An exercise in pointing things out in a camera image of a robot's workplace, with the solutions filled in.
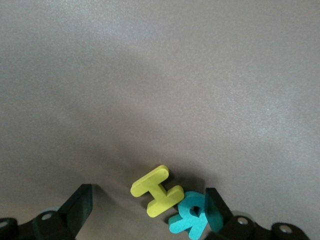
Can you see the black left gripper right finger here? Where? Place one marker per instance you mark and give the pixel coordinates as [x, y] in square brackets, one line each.
[220, 217]

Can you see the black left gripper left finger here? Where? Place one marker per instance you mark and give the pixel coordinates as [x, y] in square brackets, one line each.
[75, 212]

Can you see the teal foam letter R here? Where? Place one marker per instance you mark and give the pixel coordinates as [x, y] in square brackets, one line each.
[186, 220]

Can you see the yellow foam letter H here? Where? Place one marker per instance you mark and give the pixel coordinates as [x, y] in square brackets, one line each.
[157, 191]

